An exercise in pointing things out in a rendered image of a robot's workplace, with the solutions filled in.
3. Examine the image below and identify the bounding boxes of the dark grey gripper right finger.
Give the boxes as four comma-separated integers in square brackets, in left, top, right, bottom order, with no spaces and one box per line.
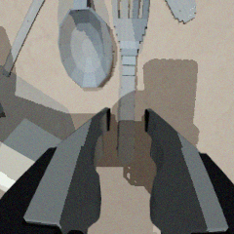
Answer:
[144,108,234,234]

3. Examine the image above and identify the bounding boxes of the grey spoon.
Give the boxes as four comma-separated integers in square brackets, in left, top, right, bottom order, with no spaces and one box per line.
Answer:
[58,0,113,88]
[166,0,197,23]

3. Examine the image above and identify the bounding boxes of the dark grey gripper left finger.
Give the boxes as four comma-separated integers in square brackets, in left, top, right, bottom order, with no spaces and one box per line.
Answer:
[0,107,111,234]

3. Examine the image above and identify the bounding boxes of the white cube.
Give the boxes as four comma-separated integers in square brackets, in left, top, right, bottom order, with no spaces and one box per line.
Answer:
[0,118,62,192]

